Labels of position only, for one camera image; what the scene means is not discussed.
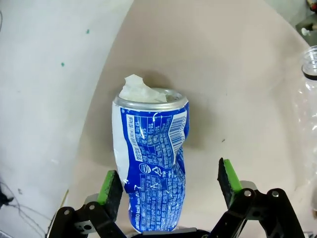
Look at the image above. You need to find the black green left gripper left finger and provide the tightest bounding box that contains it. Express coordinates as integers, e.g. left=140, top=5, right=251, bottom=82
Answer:
left=47, top=170, right=127, bottom=238

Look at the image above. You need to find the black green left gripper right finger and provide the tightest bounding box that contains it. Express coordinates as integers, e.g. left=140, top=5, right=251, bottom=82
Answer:
left=210, top=157, right=306, bottom=238

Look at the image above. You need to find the crushed blue white can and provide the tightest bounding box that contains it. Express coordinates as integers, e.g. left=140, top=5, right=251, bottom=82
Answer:
left=111, top=87, right=190, bottom=234

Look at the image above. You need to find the clear plastic bottle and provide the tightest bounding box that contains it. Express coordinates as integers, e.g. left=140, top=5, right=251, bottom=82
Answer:
left=287, top=45, right=317, bottom=211

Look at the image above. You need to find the crumpled white tissue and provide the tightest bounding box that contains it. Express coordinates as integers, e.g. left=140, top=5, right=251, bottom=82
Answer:
left=118, top=73, right=167, bottom=103

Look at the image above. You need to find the black thin cable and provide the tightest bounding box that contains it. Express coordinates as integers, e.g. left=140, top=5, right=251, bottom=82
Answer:
left=0, top=177, right=50, bottom=236

